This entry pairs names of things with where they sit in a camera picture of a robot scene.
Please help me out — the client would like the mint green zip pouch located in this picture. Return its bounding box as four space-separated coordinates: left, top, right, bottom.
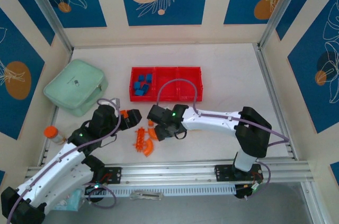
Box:
43 59 109 118

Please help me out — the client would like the red three-compartment tray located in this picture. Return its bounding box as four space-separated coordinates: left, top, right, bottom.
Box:
129 66 204 102

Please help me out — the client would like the white slotted cable duct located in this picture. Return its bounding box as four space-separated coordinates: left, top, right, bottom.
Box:
84 184 236 198

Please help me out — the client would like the orange-capped clear bottle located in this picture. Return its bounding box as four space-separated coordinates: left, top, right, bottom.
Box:
43 126 66 145

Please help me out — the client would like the black electronics box with LED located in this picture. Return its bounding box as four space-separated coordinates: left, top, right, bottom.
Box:
84 183 107 204
234 183 259 200

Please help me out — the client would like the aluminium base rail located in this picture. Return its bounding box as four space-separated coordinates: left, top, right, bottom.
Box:
22 159 315 187

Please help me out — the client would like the aluminium frame post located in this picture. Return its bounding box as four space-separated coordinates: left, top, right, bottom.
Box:
258 0 309 50
18 0 74 53

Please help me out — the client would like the printed tissue pack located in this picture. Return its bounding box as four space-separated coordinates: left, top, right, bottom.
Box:
51 188 85 211

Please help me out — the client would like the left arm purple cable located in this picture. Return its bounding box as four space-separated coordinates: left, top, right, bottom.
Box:
6 98 122 222

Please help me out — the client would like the orange spiked axle lego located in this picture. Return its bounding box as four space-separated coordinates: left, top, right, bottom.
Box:
131 127 148 153

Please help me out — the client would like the small metal bracket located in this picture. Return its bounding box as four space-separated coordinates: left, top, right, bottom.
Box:
129 191 164 201

